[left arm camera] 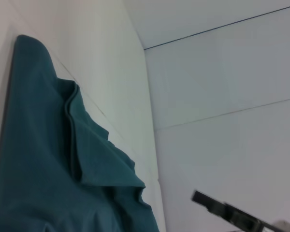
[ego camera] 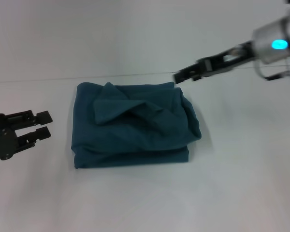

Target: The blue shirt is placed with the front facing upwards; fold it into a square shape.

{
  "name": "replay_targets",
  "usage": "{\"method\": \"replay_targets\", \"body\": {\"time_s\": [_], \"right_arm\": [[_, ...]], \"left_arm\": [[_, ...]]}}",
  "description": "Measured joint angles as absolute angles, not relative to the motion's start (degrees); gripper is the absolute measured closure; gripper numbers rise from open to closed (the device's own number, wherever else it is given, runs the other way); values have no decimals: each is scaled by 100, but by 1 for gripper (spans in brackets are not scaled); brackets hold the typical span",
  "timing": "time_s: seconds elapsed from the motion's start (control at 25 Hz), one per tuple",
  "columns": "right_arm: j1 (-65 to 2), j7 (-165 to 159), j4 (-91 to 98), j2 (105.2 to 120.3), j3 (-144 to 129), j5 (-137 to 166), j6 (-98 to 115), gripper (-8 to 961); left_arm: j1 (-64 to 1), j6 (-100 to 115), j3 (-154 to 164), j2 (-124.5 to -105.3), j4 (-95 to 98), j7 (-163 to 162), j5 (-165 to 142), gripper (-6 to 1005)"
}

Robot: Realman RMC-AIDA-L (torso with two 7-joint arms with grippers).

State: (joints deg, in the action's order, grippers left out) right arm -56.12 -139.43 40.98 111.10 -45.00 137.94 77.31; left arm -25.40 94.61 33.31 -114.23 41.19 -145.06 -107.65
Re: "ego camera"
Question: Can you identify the teal t-shirt with FREE print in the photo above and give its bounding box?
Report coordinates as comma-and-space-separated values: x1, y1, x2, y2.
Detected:
71, 81, 202, 170

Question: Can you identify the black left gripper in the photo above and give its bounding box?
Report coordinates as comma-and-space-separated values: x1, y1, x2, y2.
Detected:
0, 110, 54, 161

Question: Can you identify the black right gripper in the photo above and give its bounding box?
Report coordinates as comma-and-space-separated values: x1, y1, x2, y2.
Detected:
173, 41, 257, 85

